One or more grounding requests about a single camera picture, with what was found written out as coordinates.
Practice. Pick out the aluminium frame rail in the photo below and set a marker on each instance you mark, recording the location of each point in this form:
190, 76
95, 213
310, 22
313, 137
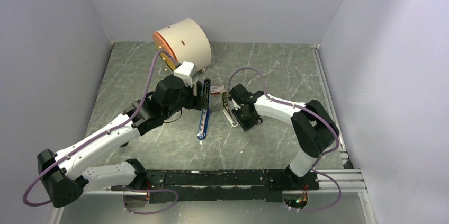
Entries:
291, 200

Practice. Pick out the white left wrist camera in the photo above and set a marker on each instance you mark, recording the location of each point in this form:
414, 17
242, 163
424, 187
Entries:
186, 71

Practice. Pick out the red staple box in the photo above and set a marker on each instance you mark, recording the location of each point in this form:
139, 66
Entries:
217, 89

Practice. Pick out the beige olive stapler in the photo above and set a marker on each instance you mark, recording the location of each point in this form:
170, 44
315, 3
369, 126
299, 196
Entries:
227, 111

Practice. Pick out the blue black stapler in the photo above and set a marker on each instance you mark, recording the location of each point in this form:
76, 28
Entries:
205, 112

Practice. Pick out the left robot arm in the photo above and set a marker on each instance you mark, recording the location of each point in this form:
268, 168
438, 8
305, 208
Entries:
68, 173

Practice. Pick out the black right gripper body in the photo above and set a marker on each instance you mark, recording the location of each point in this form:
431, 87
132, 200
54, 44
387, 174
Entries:
245, 121

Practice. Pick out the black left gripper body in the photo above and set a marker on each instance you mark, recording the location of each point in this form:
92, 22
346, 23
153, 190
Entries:
189, 100

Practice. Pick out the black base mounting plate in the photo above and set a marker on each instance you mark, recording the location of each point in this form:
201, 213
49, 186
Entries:
225, 185

